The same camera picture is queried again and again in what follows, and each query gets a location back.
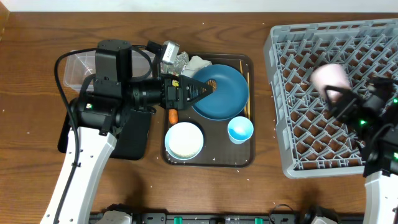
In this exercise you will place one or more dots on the dark blue plate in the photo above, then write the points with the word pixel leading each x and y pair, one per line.
pixel 230 97

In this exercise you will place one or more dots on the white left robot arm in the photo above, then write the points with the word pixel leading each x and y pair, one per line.
pixel 74 193

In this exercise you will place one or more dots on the clear plastic bin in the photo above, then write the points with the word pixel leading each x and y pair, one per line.
pixel 84 67

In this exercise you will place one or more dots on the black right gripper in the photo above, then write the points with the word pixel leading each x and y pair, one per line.
pixel 352 101

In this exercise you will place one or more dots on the crumpled white tissue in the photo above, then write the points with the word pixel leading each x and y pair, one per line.
pixel 195 64

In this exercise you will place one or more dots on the wooden chopstick right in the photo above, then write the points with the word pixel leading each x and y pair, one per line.
pixel 248 106

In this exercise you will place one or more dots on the crumpled aluminium foil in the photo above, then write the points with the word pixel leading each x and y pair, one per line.
pixel 179 64

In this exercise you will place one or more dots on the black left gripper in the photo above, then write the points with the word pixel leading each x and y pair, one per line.
pixel 174 97

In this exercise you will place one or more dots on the black tray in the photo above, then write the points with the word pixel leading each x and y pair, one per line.
pixel 103 120

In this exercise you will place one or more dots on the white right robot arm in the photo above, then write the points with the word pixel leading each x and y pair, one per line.
pixel 380 156

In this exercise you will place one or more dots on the brown serving tray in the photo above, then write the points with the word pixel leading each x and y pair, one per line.
pixel 218 150

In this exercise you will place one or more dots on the pink cup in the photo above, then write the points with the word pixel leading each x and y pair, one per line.
pixel 329 74

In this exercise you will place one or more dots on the light blue cup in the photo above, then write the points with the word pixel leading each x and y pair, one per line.
pixel 240 129

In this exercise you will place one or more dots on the grey dishwasher rack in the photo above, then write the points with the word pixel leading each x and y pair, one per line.
pixel 311 142

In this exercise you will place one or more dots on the light blue rice bowl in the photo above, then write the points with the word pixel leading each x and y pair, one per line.
pixel 184 141

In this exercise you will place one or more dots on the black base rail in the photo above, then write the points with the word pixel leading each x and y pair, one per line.
pixel 282 213

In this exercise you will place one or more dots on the orange carrot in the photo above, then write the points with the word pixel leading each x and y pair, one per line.
pixel 173 116

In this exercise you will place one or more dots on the brown food piece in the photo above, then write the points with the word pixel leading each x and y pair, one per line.
pixel 212 83

